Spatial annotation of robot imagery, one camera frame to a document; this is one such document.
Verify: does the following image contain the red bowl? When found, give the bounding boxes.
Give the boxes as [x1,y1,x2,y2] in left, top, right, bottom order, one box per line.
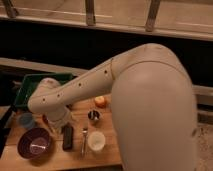
[42,115,50,129]

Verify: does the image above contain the white cup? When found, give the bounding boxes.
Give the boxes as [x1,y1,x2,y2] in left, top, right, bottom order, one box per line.
[88,131,106,153]

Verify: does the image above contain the blue plastic cup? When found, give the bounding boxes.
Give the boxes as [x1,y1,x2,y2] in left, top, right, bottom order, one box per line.
[18,113,36,129]

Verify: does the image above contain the green plastic tray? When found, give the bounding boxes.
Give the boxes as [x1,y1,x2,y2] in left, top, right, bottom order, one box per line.
[14,73,75,110]

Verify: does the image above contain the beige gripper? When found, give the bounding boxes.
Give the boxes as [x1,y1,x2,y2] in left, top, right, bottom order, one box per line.
[46,107,71,131]

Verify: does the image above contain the black eraser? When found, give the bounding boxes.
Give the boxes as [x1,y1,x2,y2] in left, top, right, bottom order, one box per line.
[63,124,73,150]

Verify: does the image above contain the purple bowl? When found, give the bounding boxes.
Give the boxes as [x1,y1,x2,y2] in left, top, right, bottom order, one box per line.
[17,127,52,159]

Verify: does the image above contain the small metal cup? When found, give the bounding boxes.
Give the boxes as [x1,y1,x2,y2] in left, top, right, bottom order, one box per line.
[88,110,100,125]

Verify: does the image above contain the silver fork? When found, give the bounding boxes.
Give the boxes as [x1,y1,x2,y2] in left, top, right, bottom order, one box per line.
[81,127,88,156]

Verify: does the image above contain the orange fruit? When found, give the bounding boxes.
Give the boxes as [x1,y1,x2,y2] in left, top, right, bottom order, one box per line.
[94,96,107,108]

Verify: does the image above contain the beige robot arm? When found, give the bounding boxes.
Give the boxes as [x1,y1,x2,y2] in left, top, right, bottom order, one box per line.
[28,43,197,171]

